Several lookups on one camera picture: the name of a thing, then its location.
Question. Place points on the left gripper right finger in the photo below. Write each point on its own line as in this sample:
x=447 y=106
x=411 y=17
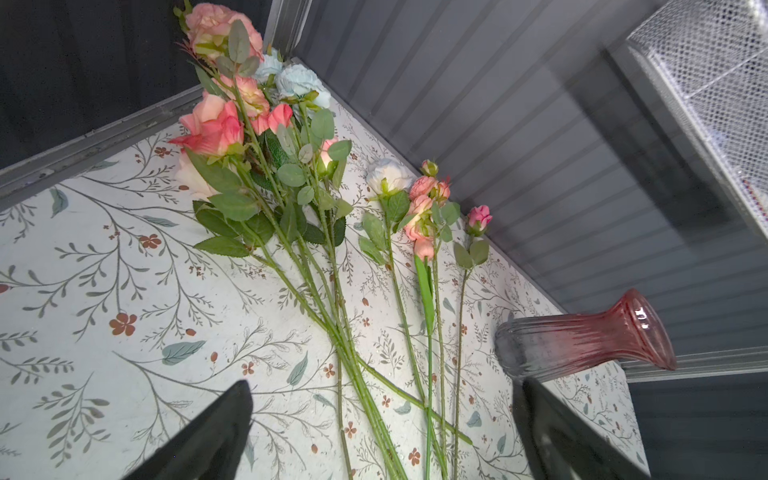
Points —
x=558 y=444

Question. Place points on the pink tulip bud stem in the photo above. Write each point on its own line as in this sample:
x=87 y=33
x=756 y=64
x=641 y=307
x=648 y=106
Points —
x=422 y=251

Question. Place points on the white wire wall basket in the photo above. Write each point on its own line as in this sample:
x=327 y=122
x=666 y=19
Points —
x=708 y=62

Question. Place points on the dark red glass vase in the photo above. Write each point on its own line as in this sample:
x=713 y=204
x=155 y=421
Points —
x=550 y=347

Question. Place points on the flower bunch on table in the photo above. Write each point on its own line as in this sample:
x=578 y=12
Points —
x=262 y=153

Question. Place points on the small pink rose spray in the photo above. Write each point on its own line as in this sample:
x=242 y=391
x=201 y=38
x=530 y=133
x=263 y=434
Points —
x=431 y=216

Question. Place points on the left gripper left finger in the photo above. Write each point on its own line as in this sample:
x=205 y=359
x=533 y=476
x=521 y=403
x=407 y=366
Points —
x=210 y=446

